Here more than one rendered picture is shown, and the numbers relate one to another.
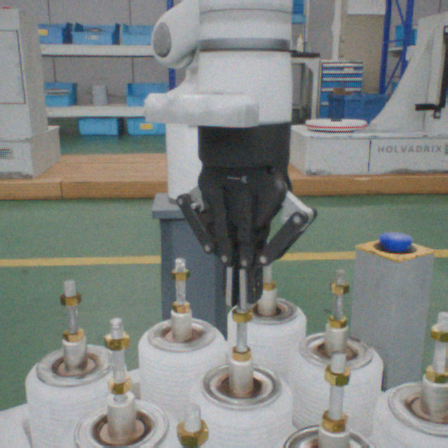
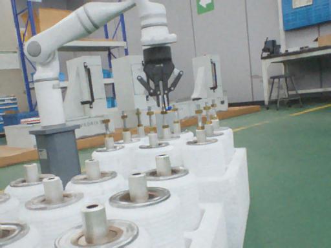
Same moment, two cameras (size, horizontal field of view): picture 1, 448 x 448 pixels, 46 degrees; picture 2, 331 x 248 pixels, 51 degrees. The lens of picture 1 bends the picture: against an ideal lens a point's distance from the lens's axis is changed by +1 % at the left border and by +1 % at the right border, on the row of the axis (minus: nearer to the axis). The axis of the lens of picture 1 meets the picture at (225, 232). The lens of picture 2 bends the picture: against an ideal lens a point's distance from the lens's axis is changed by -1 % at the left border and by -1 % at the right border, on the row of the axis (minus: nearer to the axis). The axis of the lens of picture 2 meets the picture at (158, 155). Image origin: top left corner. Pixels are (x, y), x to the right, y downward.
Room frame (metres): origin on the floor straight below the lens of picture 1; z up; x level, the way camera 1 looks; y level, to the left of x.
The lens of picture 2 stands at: (-0.30, 0.62, 0.37)
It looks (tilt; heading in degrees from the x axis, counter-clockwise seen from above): 10 degrees down; 321
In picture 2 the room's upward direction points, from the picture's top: 7 degrees counter-clockwise
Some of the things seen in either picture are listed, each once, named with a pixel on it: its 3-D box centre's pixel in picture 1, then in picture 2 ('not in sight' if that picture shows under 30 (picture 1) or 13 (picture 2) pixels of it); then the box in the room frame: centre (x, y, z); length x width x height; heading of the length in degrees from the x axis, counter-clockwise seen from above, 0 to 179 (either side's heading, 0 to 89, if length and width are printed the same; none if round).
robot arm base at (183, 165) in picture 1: (191, 155); (50, 104); (0.99, 0.06, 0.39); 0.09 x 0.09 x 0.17; 4
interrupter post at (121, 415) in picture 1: (121, 415); (153, 140); (0.37, 0.08, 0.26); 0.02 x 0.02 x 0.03
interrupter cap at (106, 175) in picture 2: not in sight; (94, 177); (0.20, 0.35, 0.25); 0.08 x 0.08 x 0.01
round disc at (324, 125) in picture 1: (335, 124); (39, 119); (2.73, -0.56, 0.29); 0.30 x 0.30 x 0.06
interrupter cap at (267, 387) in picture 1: (241, 385); (167, 138); (0.43, -0.01, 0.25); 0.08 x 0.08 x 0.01
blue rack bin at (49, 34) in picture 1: (48, 34); not in sight; (5.24, 1.63, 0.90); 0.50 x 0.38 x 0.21; 4
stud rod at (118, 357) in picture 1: (118, 364); (150, 121); (0.37, 0.08, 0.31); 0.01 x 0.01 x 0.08; 30
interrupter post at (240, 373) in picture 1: (241, 373); (166, 134); (0.43, -0.01, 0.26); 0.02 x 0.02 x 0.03
